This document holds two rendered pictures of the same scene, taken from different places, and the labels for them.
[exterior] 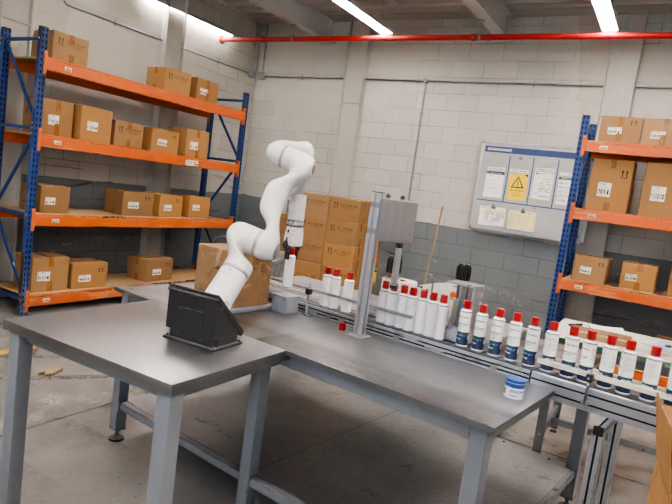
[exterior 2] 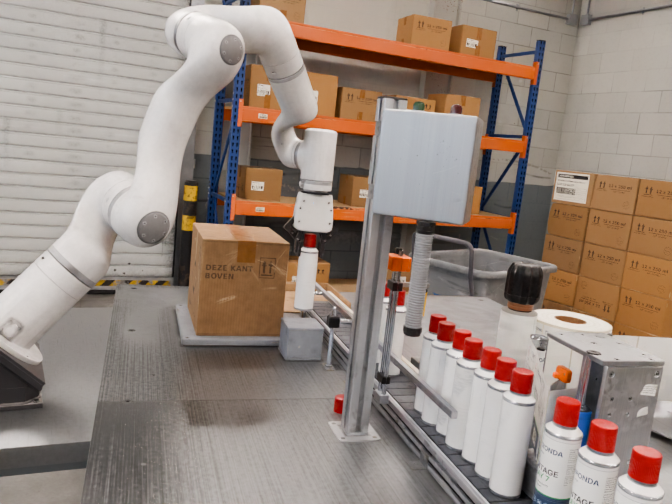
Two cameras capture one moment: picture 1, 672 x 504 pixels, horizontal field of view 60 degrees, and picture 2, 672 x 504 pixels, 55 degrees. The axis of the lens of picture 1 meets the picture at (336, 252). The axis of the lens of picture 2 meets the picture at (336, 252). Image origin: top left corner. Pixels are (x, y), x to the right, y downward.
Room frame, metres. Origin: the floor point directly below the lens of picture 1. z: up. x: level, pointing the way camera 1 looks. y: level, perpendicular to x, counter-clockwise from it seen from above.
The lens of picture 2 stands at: (1.61, -0.82, 1.40)
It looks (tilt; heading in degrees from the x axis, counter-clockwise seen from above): 9 degrees down; 36
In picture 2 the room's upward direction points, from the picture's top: 6 degrees clockwise
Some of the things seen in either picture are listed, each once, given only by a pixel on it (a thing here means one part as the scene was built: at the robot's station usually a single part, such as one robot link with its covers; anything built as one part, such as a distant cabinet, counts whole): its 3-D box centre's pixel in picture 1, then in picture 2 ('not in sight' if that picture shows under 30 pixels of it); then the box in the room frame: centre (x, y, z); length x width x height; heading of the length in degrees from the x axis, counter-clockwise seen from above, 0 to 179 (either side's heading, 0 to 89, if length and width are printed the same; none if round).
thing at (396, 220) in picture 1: (394, 220); (428, 166); (2.68, -0.24, 1.38); 0.17 x 0.10 x 0.19; 108
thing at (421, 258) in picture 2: (396, 265); (418, 278); (2.63, -0.28, 1.18); 0.04 x 0.04 x 0.21
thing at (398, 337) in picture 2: (348, 292); (393, 332); (2.90, -0.09, 0.98); 0.05 x 0.05 x 0.20
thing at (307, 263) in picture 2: (289, 267); (306, 271); (2.95, 0.22, 1.06); 0.05 x 0.05 x 0.20
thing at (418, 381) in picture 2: (321, 292); (359, 325); (2.95, 0.04, 0.95); 1.07 x 0.01 x 0.01; 53
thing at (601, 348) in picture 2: (466, 283); (602, 347); (2.63, -0.61, 1.14); 0.14 x 0.11 x 0.01; 53
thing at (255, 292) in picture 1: (233, 274); (235, 277); (2.97, 0.51, 0.99); 0.30 x 0.24 x 0.27; 54
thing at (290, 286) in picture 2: not in sight; (304, 296); (3.41, 0.59, 0.85); 0.30 x 0.26 x 0.04; 53
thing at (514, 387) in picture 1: (514, 387); not in sight; (2.07, -0.71, 0.86); 0.07 x 0.07 x 0.07
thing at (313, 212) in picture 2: (293, 234); (313, 209); (2.95, 0.22, 1.23); 0.10 x 0.07 x 0.11; 143
